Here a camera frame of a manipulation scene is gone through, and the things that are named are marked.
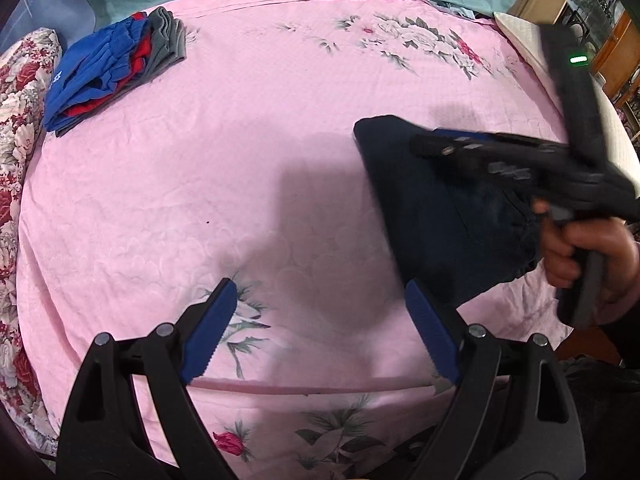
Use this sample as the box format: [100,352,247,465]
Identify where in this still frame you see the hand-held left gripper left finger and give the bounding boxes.
[57,277,238,480]

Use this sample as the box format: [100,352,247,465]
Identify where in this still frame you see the stack of folded clothes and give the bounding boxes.
[55,7,187,138]

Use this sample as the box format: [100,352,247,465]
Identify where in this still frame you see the dark navy pants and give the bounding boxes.
[353,116,548,306]

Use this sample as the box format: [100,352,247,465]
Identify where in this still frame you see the wooden display cabinet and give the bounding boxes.
[565,0,640,111]

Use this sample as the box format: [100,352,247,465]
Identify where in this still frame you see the person's right hand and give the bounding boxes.
[531,199,640,312]

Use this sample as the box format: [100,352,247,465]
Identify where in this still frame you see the pink floral bed sheet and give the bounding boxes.
[15,0,626,476]

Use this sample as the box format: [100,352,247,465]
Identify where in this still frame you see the red folded garment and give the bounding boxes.
[65,27,153,118]

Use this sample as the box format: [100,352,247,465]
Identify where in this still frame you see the person's dark clothed legs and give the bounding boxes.
[562,355,640,480]

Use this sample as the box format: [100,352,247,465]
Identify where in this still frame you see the white quilted pillow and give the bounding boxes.
[492,10,640,181]

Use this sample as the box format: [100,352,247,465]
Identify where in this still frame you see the red floral quilt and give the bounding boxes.
[0,27,63,456]

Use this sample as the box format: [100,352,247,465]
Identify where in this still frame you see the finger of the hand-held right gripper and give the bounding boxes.
[432,127,568,155]
[409,134,533,183]

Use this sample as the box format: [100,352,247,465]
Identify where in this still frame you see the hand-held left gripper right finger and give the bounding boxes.
[405,280,586,480]

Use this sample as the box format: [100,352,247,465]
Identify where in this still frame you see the blue plaid pillow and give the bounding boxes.
[2,0,101,68]

